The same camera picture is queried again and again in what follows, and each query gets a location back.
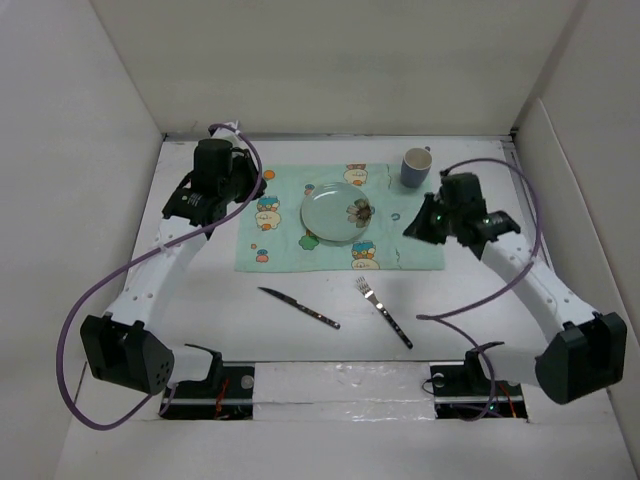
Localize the purple mug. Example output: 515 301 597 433
400 147 433 188

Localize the green cartoon placemat cloth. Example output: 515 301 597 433
235 163 445 273

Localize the black handled fork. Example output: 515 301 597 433
356 277 414 350

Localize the green floral plate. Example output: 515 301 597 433
300 182 375 243

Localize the black handled knife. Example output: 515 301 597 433
260 287 341 330

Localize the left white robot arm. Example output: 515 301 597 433
80 122 266 397

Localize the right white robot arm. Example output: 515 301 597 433
404 173 627 405

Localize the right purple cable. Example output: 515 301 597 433
415 158 543 420

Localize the purple cable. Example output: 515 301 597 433
415 158 543 420
56 122 265 430

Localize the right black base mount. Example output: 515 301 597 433
421 350 528 421

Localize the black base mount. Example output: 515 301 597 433
421 350 528 421
159 362 255 421

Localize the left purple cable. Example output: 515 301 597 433
56 122 265 430

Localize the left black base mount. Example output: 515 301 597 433
159 362 255 421

